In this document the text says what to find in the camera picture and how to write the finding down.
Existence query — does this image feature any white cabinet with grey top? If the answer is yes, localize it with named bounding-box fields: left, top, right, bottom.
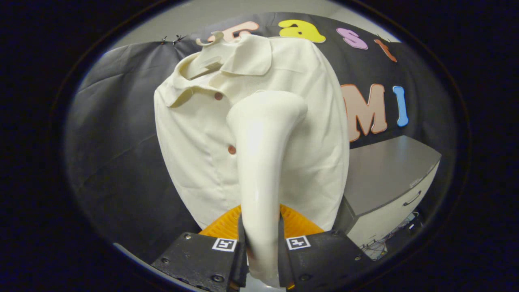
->
left=333, top=135, right=442, bottom=248

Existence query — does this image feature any cream button-up shirt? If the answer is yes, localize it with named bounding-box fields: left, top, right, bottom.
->
left=153, top=34, right=350, bottom=232

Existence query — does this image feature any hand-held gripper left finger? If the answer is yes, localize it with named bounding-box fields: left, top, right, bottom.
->
left=151, top=204, right=248, bottom=292

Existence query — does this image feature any tangle of thin wires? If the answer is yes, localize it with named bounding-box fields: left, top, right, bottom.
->
left=361, top=215, right=422, bottom=261

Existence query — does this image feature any white clothes hanger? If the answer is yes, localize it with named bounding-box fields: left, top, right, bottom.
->
left=196, top=30, right=228, bottom=80

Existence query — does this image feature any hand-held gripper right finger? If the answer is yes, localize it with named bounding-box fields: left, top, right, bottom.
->
left=278, top=204, right=372, bottom=291

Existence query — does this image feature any white garment steamer head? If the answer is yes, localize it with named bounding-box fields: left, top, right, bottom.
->
left=226, top=90, right=309, bottom=287

